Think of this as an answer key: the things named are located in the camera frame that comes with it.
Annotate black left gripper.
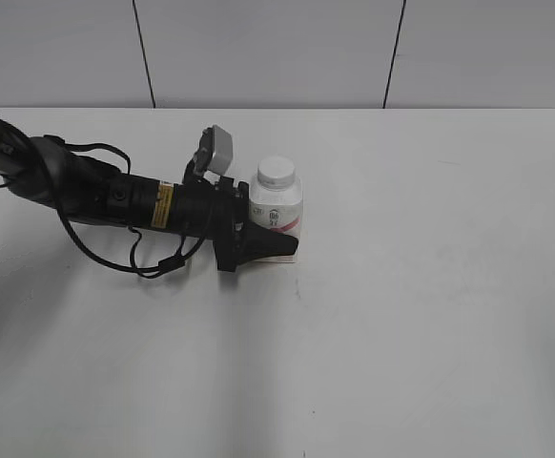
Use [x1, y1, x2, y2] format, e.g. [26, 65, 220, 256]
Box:
[172, 177, 298, 272]

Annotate white yili yogurt bottle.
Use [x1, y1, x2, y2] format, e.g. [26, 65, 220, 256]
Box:
[249, 176, 303, 239]

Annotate white bottle cap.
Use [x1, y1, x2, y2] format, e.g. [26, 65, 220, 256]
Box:
[257, 156, 296, 190]

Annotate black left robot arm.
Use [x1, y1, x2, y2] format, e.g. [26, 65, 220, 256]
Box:
[0, 118, 298, 279]

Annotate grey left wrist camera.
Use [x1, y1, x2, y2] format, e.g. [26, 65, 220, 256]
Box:
[193, 125, 234, 177]

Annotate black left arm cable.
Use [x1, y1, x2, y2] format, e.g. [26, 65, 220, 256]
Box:
[0, 140, 210, 279]

